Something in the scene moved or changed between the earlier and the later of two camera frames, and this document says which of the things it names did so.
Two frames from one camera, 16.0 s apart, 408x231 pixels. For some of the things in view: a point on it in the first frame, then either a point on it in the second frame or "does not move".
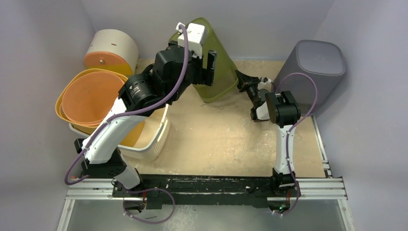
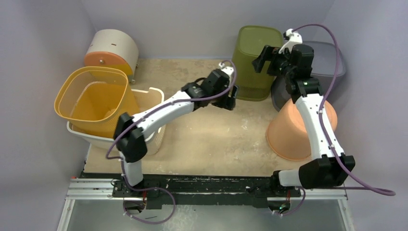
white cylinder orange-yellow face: x=112 y=49 does not move
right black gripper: x=248 y=85 to x=271 y=60
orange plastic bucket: x=89 y=98 to x=287 y=133
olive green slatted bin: x=224 y=77 to x=250 y=40
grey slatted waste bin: x=311 y=71 does not move
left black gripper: x=204 y=76 to x=227 y=103
